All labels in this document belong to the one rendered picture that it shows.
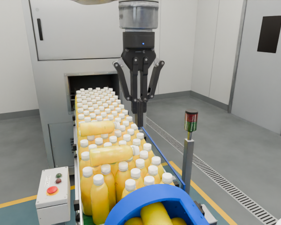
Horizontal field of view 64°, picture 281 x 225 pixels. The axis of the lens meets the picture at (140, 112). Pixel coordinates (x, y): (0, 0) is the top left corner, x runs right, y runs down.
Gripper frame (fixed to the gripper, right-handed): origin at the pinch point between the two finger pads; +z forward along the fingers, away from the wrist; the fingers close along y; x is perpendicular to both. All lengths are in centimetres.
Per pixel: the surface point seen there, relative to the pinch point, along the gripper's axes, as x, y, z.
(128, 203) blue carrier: 8.1, 5.0, 21.5
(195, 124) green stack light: -37, -39, 23
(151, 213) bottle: 10.5, -0.4, 23.9
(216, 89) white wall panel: -366, -279, 106
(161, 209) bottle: 10.1, -3.4, 23.8
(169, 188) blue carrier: 7.1, -6.7, 20.2
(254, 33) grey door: -285, -285, -13
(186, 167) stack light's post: -38, -37, 48
